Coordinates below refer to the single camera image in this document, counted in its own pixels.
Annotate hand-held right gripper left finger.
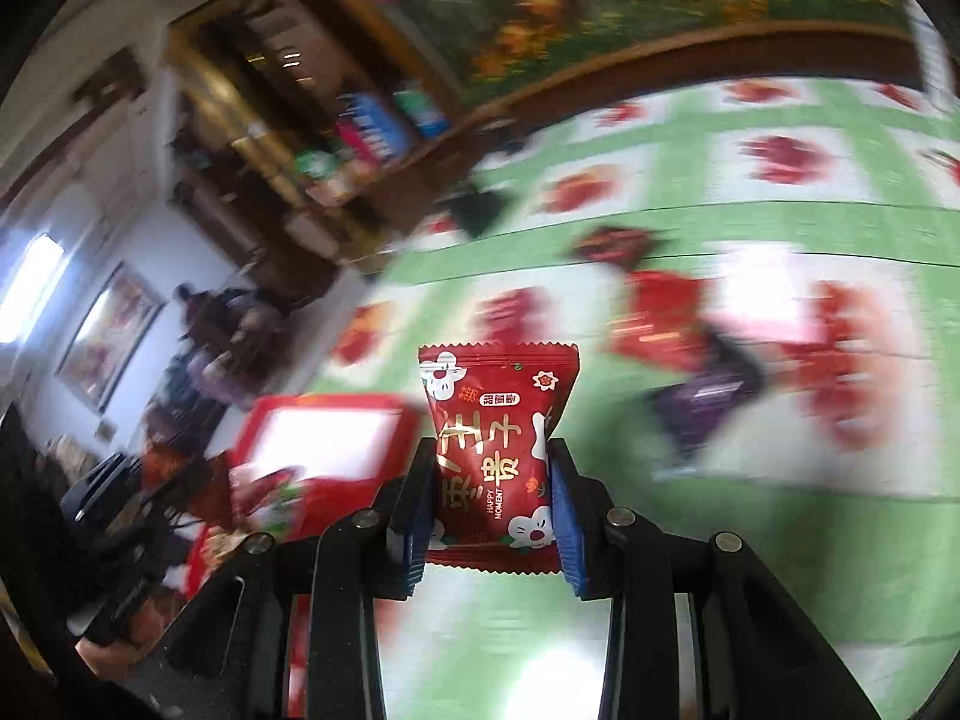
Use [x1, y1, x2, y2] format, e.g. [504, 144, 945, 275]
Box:
[161, 454, 440, 720]

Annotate blue boxes on shelf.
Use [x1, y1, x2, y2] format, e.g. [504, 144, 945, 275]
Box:
[341, 94, 421, 160]

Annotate framed picture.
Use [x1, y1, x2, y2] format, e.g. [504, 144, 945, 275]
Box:
[56, 262, 167, 415]

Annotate purple small snack packet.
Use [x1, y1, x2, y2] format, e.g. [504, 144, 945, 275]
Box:
[649, 345, 766, 458]

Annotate red box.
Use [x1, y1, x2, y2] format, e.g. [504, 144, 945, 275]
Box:
[184, 394, 425, 601]

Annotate wooden display shelf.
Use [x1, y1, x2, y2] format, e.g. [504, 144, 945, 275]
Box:
[161, 0, 481, 301]

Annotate blue green packets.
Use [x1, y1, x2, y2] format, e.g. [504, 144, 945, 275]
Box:
[394, 86, 452, 140]

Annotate green fruit print tablecloth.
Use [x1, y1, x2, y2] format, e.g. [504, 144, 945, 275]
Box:
[300, 75, 960, 720]

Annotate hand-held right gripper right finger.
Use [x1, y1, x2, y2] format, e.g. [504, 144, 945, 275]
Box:
[546, 439, 880, 720]

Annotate dark red small snack packet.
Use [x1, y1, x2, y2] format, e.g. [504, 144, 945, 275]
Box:
[574, 229, 668, 267]

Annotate flower and bamboo wall panel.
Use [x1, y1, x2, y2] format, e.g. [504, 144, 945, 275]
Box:
[330, 0, 927, 102]

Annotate small black box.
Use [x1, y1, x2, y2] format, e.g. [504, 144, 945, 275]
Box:
[450, 187, 512, 238]

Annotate red flowered small snack packet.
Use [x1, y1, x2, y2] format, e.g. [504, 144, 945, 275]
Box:
[418, 341, 582, 575]

